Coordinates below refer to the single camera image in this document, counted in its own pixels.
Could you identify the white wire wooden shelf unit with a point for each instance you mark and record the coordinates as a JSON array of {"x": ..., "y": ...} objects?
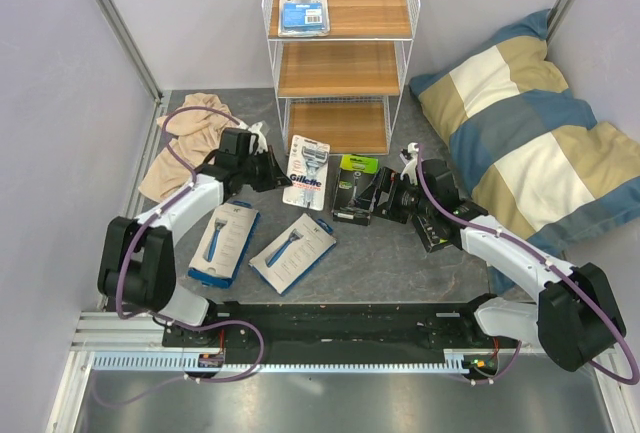
[{"x": 344, "y": 89}]

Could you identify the Gillette razor white card pack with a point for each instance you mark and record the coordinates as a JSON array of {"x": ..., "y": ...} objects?
[{"x": 307, "y": 170}]

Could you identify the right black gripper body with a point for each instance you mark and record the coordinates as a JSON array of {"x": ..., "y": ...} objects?
[{"x": 397, "y": 203}]

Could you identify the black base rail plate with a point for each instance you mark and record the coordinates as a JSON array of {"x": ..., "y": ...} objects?
[{"x": 350, "y": 331}]

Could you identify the harry's razor box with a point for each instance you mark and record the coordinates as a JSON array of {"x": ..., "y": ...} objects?
[
  {"x": 224, "y": 244},
  {"x": 294, "y": 253}
]

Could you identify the black green Gillette razor box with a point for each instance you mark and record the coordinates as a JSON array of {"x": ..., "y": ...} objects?
[{"x": 354, "y": 174}]

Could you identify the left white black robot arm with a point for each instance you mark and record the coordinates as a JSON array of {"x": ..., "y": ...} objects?
[{"x": 138, "y": 265}]

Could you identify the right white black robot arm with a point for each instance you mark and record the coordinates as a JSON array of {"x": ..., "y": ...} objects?
[{"x": 572, "y": 315}]

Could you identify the light blue slotted cable duct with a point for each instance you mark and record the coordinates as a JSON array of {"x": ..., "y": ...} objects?
[{"x": 182, "y": 362}]

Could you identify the blue beige checkered pillow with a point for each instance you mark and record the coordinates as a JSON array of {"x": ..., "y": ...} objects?
[{"x": 527, "y": 150}]

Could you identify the beige crumpled cloth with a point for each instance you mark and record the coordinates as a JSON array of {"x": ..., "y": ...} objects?
[{"x": 196, "y": 133}]

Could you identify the black green razor box portrait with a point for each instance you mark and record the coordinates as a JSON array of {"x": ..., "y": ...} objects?
[{"x": 435, "y": 233}]

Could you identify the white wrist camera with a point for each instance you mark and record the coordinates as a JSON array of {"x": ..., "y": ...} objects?
[
  {"x": 410, "y": 158},
  {"x": 258, "y": 141}
]

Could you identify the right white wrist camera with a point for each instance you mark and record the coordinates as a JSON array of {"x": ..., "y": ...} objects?
[{"x": 410, "y": 158}]

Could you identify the blue Gillette razor blister pack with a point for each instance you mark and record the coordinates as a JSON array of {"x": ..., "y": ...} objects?
[{"x": 303, "y": 18}]

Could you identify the aluminium frame rail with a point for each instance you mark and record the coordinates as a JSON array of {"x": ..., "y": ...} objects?
[{"x": 124, "y": 37}]

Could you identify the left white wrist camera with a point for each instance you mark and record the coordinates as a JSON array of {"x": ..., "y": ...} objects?
[{"x": 258, "y": 141}]

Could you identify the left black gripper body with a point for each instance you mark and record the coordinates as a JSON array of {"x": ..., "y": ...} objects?
[{"x": 253, "y": 182}]

